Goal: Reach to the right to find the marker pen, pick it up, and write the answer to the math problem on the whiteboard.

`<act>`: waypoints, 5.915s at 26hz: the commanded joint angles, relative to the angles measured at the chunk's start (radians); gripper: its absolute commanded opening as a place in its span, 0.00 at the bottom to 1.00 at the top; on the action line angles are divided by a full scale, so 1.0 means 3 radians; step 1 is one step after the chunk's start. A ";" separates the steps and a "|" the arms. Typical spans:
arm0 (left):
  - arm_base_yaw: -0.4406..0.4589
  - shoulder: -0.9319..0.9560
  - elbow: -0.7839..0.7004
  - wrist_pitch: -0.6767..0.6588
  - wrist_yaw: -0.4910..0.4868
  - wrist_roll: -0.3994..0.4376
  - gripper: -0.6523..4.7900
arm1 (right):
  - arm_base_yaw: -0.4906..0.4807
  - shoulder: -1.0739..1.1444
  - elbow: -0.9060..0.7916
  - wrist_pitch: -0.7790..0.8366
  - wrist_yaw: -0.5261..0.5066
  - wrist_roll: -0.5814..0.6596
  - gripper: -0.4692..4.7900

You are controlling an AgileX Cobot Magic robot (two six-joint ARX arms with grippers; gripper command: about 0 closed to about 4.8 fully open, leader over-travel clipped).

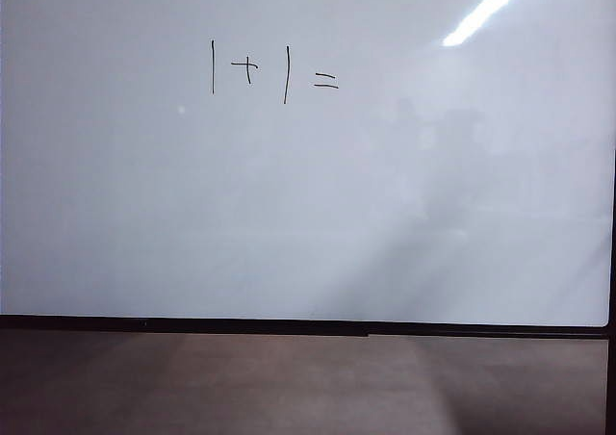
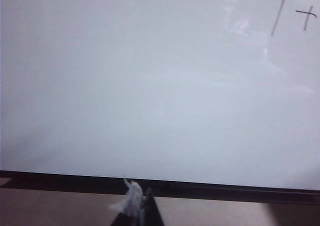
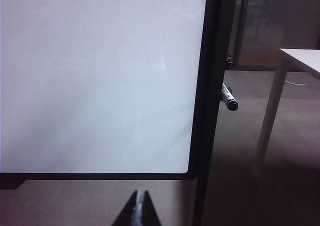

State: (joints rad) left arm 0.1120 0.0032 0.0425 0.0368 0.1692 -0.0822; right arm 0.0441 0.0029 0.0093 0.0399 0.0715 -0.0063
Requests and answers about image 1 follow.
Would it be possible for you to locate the black whiteboard stand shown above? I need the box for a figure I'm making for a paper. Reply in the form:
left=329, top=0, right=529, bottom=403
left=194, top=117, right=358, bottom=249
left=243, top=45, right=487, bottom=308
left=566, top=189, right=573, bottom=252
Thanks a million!
left=602, top=326, right=616, bottom=435

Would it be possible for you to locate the white whiteboard with black frame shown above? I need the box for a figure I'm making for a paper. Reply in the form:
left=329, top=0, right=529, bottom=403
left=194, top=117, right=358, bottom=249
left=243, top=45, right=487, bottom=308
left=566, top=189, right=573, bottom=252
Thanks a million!
left=0, top=0, right=616, bottom=339

